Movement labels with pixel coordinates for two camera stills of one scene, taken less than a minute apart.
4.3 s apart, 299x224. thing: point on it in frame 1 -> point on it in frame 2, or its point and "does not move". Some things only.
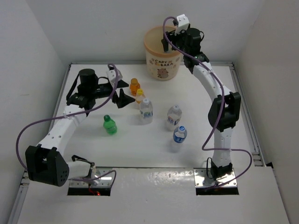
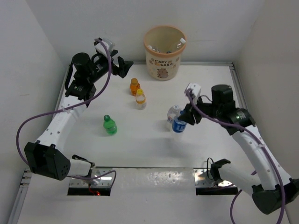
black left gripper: (122, 100) -> (122, 67)
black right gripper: (172, 36) -> (190, 115)
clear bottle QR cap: (145, 113) -> (150, 47)
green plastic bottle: (110, 124) does not move
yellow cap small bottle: (139, 97) does not move
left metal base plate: (97, 178) does not move
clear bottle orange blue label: (174, 115) does not move
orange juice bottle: (134, 86) does not move
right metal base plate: (201, 179) does not move
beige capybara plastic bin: (162, 65) does not move
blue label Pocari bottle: (180, 134) -> (178, 126)
